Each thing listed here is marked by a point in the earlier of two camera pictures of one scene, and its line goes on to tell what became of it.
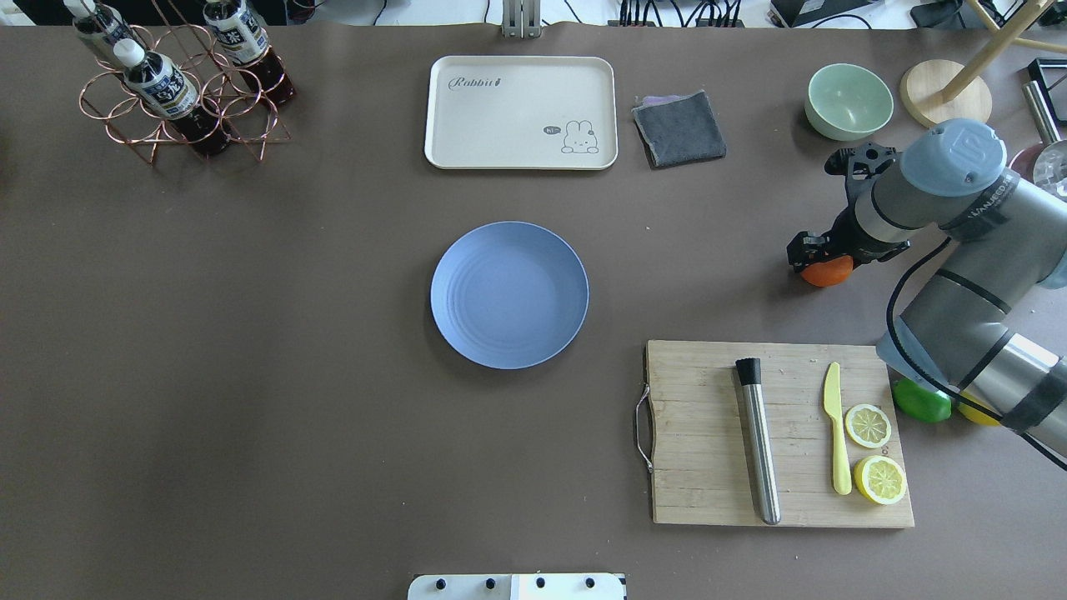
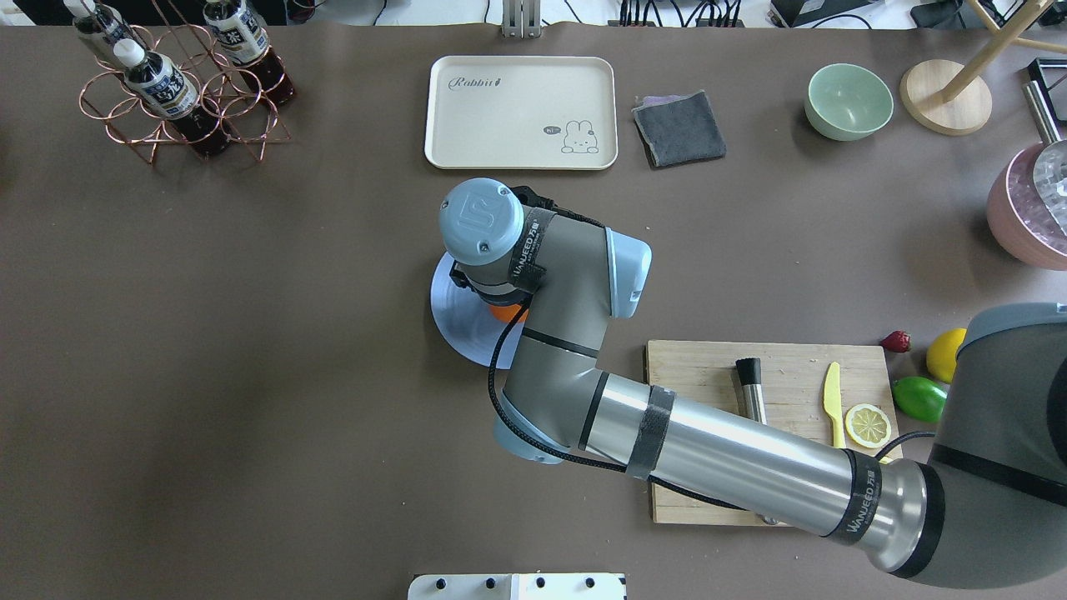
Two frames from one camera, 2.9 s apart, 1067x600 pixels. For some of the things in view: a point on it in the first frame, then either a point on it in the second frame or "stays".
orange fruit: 829,272 → 506,313
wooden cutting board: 703,470 stays
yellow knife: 843,482 stays
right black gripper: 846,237 → 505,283
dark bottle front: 167,91 stays
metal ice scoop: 1050,165 stays
